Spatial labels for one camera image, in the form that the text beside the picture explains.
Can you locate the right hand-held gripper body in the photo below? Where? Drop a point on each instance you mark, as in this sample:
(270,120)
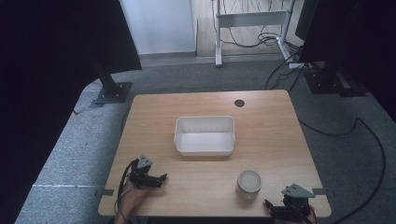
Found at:
(297,197)

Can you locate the black table grommet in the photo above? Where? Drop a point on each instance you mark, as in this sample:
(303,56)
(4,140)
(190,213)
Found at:
(239,103)

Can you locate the dark monitor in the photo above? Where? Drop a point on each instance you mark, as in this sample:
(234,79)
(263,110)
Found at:
(305,18)

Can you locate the black curtain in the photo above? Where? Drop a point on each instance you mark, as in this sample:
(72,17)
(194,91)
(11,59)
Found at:
(358,40)
(56,77)

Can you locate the black metal stand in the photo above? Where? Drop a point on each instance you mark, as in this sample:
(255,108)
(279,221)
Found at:
(112,88)
(334,81)

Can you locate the white power strip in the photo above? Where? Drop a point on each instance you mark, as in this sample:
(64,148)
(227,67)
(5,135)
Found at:
(295,65)

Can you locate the white desk frame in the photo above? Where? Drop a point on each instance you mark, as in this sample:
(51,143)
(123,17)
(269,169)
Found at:
(252,19)

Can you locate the white plastic bin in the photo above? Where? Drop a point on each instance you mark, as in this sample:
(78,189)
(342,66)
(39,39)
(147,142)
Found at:
(204,137)

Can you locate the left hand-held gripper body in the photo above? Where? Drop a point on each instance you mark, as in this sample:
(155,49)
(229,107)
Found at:
(140,174)

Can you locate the person's left hand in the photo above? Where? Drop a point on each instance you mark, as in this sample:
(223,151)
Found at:
(132,199)

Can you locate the person's right hand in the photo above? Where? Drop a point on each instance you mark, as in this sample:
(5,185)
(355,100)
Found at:
(312,217)

